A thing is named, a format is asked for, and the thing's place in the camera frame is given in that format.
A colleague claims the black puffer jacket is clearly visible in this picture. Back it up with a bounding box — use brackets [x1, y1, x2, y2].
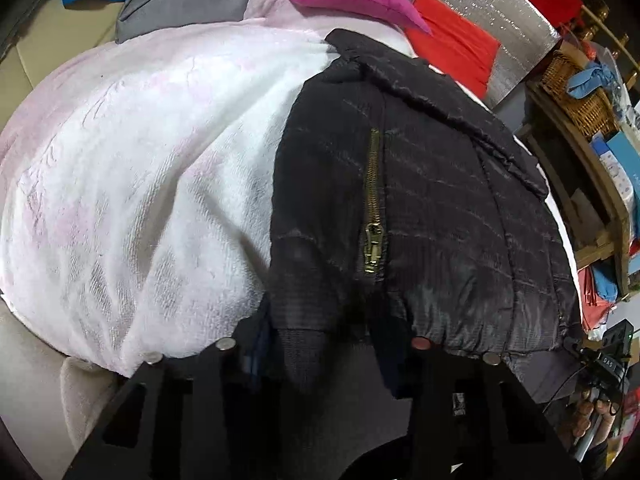
[268, 29, 579, 390]

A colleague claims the blue white box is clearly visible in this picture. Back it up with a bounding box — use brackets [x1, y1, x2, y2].
[590, 131, 639, 222]

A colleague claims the wooden shelf unit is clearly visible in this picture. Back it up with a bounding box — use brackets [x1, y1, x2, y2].
[518, 81, 629, 299]

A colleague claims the white pink bed blanket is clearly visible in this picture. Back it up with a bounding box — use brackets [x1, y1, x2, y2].
[1, 20, 450, 376]

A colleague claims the wicker basket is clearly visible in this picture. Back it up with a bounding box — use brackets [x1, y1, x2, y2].
[537, 49, 620, 140]

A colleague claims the light blue cloth in basket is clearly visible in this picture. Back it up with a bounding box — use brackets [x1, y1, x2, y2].
[565, 62, 617, 99]

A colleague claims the red orange cushion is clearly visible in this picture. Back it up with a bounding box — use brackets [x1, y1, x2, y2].
[405, 0, 500, 100]

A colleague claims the silver insulation foil sheet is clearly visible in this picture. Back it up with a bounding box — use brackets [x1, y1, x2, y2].
[440, 0, 560, 108]

